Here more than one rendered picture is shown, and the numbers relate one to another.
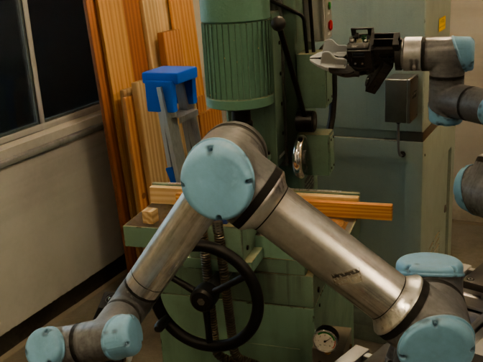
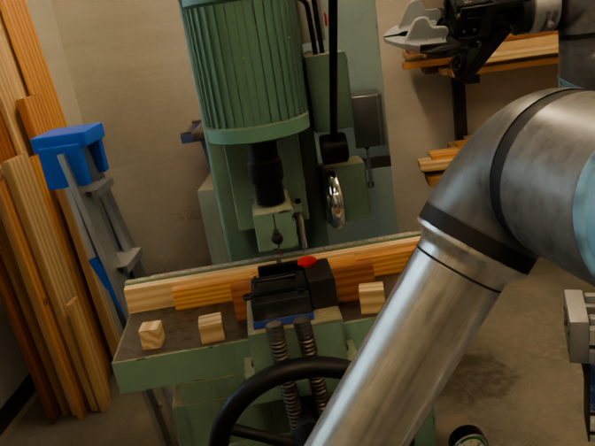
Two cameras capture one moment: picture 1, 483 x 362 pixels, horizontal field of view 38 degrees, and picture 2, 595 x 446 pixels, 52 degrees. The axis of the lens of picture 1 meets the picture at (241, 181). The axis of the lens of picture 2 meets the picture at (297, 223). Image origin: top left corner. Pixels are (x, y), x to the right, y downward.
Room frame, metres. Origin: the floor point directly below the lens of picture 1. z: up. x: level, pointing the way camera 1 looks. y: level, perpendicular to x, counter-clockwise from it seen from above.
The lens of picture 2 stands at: (0.82, 0.34, 1.38)
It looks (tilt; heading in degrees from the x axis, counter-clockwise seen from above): 19 degrees down; 338
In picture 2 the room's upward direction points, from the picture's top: 9 degrees counter-clockwise
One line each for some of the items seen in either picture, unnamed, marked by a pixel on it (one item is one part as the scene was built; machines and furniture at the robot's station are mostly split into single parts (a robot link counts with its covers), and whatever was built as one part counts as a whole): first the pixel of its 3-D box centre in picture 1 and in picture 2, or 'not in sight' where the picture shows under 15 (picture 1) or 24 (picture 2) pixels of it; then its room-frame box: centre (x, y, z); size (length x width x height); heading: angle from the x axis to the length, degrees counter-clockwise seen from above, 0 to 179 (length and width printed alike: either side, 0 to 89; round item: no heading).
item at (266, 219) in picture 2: not in sight; (275, 222); (1.83, -0.02, 1.03); 0.14 x 0.07 x 0.09; 161
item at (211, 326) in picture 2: not in sight; (212, 327); (1.73, 0.16, 0.92); 0.04 x 0.04 x 0.03; 74
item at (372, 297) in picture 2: not in sight; (372, 297); (1.64, -0.10, 0.92); 0.04 x 0.03 x 0.04; 60
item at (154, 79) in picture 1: (193, 211); (131, 306); (2.70, 0.20, 0.58); 0.27 x 0.25 x 1.16; 63
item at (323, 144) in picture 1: (316, 151); (344, 188); (1.94, -0.22, 1.02); 0.09 x 0.07 x 0.12; 71
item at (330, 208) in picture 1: (279, 205); (333, 271); (1.78, -0.10, 0.92); 0.60 x 0.02 x 0.04; 71
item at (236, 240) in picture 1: (224, 232); (295, 331); (1.63, 0.05, 0.92); 0.15 x 0.13 x 0.09; 71
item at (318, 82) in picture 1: (315, 78); (328, 89); (1.97, -0.22, 1.23); 0.09 x 0.08 x 0.15; 161
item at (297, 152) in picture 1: (300, 156); (333, 198); (1.89, -0.17, 1.02); 0.12 x 0.03 x 0.12; 161
